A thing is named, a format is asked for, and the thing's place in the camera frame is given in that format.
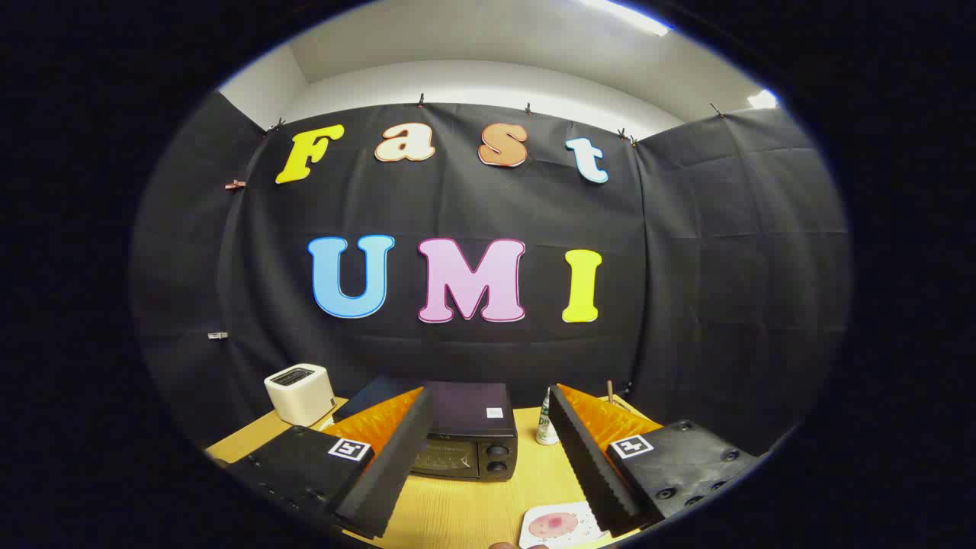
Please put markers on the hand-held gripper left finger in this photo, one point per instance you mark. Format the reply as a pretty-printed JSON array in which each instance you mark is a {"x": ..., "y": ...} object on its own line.
[{"x": 396, "y": 465}]

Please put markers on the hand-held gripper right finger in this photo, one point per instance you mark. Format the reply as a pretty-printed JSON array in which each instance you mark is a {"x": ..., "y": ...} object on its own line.
[{"x": 587, "y": 465}]

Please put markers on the white square plate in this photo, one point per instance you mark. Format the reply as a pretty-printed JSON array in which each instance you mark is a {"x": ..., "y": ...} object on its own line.
[{"x": 583, "y": 526}]

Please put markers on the pink round food slice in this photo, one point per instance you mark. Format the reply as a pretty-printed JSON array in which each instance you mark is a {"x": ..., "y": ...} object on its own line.
[{"x": 553, "y": 524}]

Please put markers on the black toaster oven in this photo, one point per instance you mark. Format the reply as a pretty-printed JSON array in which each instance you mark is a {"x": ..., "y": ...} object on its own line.
[{"x": 465, "y": 408}]

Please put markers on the white bread toaster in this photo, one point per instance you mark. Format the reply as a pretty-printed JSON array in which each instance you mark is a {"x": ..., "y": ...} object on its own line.
[{"x": 299, "y": 393}]

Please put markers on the white bottle green label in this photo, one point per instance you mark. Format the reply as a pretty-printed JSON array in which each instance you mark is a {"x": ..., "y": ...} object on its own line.
[{"x": 545, "y": 427}]

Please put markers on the black backdrop cloth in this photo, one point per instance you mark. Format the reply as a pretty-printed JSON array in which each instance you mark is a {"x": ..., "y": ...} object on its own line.
[{"x": 686, "y": 305}]

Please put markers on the small ceiling light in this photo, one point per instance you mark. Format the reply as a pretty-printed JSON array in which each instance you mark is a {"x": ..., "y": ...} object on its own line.
[{"x": 762, "y": 99}]

